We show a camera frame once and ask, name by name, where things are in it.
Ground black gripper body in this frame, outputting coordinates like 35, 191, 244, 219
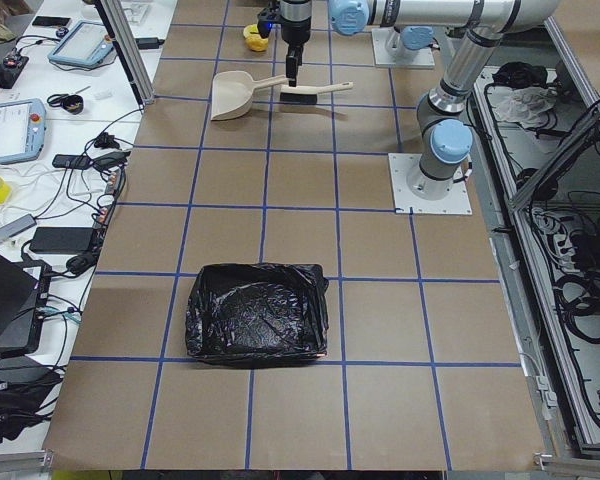
279, 0, 312, 46

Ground blue teach pendant near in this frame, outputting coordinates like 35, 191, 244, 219
0, 99, 46, 164

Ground black laptop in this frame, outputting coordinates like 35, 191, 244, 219
0, 255, 51, 358

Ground blue teach pendant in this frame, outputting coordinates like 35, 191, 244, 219
0, 99, 46, 164
47, 20, 114, 70

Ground black phone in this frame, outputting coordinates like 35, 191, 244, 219
32, 15, 71, 28

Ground black scissors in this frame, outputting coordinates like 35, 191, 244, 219
46, 86, 89, 107

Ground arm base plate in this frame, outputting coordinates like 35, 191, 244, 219
388, 153, 472, 216
371, 26, 435, 70

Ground aluminium frame post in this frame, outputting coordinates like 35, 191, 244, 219
94, 0, 155, 107

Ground blue teach pendant far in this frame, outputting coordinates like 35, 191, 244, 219
47, 20, 114, 70

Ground beige hand brush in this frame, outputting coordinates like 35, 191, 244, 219
279, 82, 354, 105

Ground black lined bin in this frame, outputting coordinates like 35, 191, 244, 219
184, 263, 329, 368

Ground black power adapter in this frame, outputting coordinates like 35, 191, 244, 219
135, 37, 164, 50

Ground yellow green sponge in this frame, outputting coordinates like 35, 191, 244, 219
245, 34, 269, 52

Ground black round small dish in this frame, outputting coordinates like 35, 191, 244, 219
60, 94, 84, 115

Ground white crumpled cloth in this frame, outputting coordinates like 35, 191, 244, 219
494, 87, 556, 128

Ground beige plastic dustpan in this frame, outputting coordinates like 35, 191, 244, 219
211, 71, 288, 121

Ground black power brick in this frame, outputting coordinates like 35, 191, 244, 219
29, 227, 94, 254

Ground black power strip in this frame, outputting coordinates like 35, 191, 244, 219
92, 166, 127, 239

